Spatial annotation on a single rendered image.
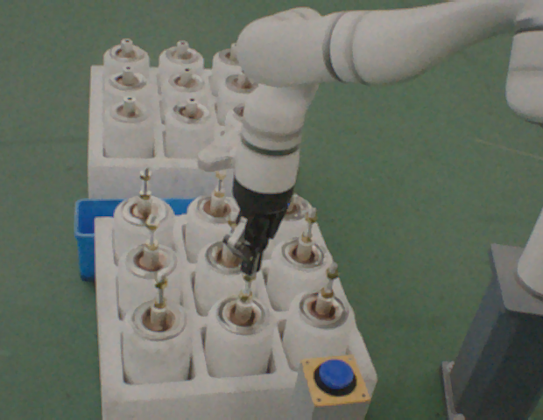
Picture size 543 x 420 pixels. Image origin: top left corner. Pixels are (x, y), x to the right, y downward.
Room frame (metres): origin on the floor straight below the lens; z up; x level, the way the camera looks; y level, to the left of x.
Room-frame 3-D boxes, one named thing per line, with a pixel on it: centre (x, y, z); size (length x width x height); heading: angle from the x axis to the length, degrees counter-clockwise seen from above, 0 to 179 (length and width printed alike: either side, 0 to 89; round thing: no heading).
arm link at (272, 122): (0.75, 0.01, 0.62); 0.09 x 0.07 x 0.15; 141
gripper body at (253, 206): (0.74, 0.01, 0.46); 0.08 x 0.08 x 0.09
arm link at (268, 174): (0.75, 0.03, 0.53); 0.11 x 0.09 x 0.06; 64
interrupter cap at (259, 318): (0.74, 0.01, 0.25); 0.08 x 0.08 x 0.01
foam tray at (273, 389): (0.85, 0.05, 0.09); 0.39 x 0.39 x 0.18; 18
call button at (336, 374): (0.60, -0.11, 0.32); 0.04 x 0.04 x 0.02
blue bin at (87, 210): (1.08, 0.21, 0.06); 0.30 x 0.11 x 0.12; 106
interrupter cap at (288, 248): (0.89, -0.06, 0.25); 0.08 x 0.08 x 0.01
